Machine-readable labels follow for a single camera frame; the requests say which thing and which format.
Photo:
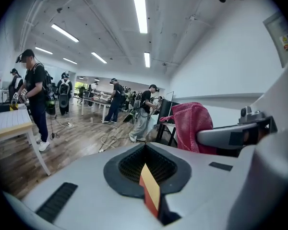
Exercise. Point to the yellow box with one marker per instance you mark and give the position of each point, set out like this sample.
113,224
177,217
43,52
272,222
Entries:
14,108

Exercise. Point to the grey wall panel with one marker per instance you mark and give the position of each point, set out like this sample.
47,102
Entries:
278,32

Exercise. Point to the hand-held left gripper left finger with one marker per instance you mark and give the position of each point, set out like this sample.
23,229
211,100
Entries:
86,200

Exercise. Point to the red mat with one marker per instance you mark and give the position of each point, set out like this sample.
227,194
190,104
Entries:
150,188

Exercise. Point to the ceiling light strip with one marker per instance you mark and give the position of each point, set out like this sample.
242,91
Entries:
139,8
70,61
43,50
147,59
99,57
64,32

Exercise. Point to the white grid top table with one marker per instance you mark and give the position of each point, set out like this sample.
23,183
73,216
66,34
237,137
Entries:
7,121

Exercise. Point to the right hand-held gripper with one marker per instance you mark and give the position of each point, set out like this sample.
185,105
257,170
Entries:
252,116

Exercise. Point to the dark top white-legged table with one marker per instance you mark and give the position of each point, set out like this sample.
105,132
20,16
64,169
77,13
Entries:
98,100

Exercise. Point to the red cloth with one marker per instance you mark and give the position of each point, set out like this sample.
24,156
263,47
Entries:
189,123

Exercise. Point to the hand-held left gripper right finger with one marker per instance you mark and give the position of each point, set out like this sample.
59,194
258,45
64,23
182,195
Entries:
206,183

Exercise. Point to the black monitor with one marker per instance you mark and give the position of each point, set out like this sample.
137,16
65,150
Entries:
166,109

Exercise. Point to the black flat box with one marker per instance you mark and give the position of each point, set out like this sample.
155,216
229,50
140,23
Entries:
2,107

